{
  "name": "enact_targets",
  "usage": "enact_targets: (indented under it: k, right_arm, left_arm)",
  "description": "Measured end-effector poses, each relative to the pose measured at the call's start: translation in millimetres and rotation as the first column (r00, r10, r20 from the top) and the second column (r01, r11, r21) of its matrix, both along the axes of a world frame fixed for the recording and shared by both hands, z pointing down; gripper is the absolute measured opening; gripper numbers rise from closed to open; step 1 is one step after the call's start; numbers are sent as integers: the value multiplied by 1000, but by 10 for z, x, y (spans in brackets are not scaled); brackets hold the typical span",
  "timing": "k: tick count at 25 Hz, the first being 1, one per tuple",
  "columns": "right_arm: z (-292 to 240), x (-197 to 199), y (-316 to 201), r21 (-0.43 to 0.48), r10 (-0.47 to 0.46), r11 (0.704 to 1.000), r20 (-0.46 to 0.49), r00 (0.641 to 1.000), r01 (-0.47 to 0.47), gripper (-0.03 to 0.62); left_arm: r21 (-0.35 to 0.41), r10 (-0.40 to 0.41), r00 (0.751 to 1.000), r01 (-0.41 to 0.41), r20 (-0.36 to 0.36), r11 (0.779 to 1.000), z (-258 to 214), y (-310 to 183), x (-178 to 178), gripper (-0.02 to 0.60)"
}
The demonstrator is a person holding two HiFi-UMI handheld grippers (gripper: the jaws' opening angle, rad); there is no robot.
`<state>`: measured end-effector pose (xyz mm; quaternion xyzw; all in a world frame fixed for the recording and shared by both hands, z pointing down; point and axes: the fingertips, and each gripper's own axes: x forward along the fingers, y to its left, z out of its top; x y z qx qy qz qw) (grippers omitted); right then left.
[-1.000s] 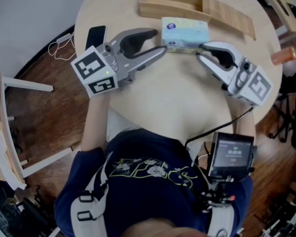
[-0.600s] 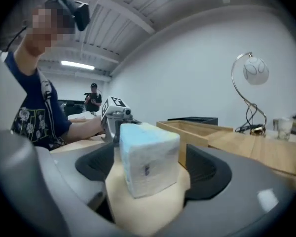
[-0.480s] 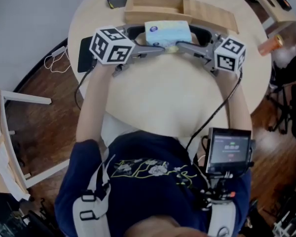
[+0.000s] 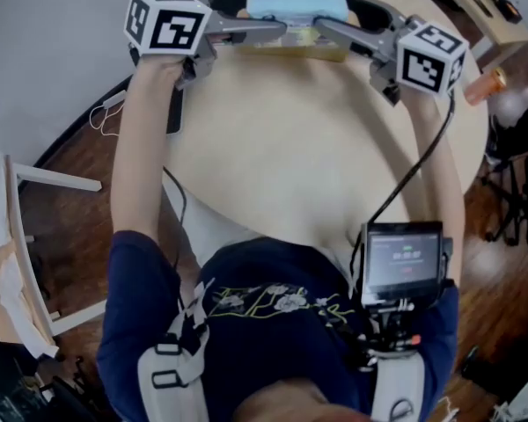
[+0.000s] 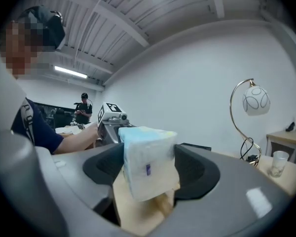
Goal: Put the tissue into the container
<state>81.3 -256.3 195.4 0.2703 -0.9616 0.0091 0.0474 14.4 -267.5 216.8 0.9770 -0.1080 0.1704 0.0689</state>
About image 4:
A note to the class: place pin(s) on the light wooden side table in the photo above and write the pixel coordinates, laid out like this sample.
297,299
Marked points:
506,33

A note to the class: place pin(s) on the black smartphone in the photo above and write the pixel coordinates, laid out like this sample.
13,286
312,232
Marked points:
175,112

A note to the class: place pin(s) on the person's right forearm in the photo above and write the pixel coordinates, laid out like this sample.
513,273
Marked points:
440,169

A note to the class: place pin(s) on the person's left forearm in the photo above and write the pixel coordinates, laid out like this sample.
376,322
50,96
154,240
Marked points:
141,147

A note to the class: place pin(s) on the navy printed t-shirt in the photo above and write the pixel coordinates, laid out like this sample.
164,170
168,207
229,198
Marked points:
268,350

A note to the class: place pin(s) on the white chest harness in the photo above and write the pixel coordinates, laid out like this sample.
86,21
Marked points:
167,394

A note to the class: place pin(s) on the white shoe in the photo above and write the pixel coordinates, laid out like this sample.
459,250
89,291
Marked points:
523,400

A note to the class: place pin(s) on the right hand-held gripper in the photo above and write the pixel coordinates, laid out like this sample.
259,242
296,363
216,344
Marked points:
431,60

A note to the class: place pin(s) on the black chest mount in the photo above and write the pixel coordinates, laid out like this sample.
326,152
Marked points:
391,332

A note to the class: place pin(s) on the white wooden chair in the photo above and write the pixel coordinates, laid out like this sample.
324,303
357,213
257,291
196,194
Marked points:
26,244

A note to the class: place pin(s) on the black screen device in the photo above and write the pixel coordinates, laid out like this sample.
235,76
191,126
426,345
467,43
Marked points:
402,262

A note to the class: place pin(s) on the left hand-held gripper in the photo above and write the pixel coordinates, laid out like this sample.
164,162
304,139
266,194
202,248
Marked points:
167,22

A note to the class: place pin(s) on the open wooden box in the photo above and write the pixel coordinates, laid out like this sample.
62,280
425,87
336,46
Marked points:
299,51

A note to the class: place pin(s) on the black pouch with orange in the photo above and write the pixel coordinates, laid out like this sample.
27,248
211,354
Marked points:
506,9

